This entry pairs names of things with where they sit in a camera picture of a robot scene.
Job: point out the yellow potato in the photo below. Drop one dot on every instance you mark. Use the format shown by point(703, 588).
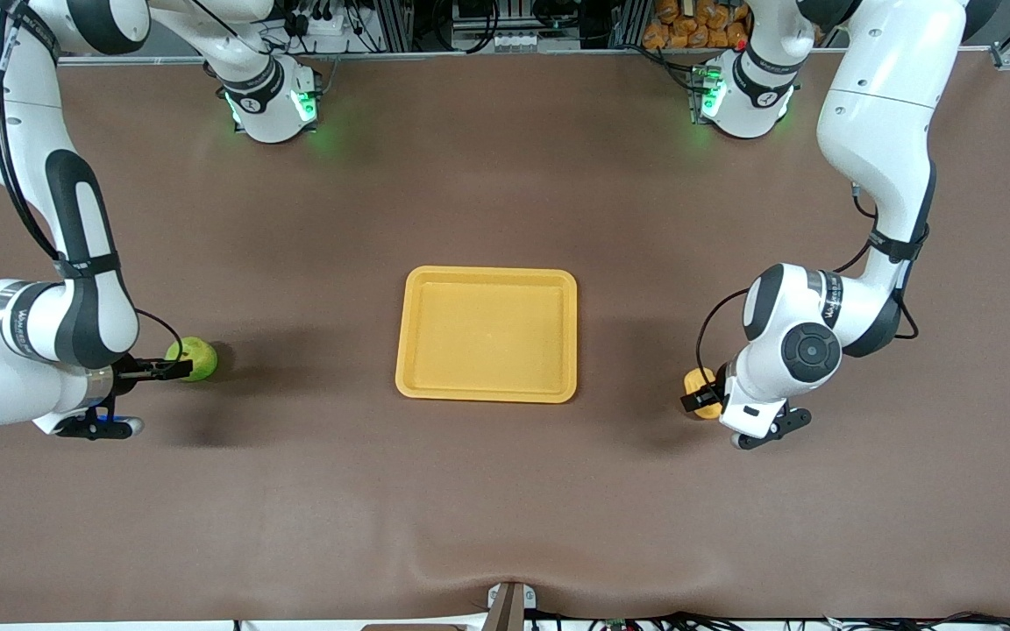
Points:
point(700, 380)

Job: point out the green apple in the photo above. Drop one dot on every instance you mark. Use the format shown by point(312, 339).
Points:
point(201, 358)

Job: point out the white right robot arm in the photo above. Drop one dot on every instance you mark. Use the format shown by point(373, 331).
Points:
point(32, 324)

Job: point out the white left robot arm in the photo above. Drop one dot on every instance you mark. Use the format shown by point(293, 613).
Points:
point(873, 114)

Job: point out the yellow plastic tray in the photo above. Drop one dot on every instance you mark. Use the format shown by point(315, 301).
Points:
point(487, 337)

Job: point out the brown table mat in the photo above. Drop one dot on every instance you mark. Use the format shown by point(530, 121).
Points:
point(505, 491)

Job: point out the bag of orange items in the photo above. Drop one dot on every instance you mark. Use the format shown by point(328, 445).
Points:
point(696, 24)

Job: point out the white power strip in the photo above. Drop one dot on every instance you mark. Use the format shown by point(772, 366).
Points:
point(319, 24)

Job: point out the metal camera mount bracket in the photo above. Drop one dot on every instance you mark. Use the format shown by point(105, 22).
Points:
point(510, 606)

